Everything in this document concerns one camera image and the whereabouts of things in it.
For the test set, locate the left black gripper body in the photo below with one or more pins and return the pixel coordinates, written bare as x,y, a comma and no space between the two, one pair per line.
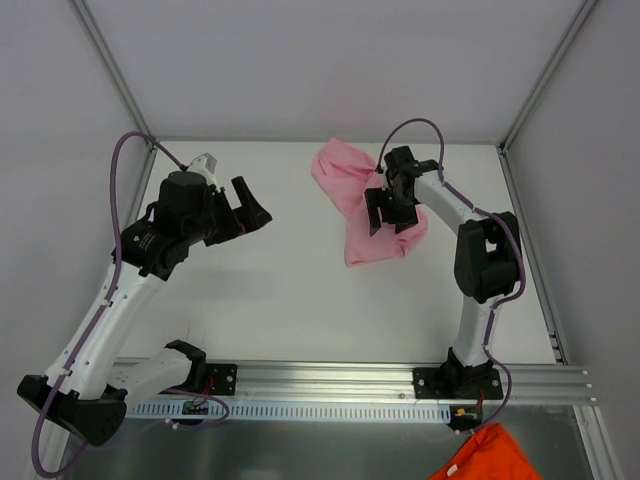
227,215

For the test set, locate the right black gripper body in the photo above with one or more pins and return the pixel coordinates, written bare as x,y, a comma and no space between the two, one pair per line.
396,198

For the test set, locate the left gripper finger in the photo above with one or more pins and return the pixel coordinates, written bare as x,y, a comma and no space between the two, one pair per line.
248,202
252,220

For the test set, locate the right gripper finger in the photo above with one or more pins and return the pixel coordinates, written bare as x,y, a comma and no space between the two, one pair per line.
401,227
373,198

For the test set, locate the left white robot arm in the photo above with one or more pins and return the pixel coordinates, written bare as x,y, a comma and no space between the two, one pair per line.
82,392

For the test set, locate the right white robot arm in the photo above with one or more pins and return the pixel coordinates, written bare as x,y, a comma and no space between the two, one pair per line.
487,267

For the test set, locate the orange t shirt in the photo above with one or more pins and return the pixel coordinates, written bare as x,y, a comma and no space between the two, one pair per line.
490,453

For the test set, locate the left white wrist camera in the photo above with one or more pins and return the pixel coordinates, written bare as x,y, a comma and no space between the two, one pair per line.
204,165

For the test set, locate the aluminium mounting rail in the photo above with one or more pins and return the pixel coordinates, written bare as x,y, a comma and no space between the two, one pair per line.
344,382

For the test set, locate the slotted cable duct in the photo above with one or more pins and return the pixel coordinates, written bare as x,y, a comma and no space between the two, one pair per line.
183,409

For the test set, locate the left aluminium frame post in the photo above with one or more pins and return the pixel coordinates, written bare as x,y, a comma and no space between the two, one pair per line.
99,44

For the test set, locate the aluminium frame post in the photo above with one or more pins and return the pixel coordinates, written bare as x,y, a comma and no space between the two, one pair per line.
566,41
99,44

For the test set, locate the right aluminium frame post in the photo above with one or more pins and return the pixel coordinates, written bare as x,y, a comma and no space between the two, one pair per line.
566,41

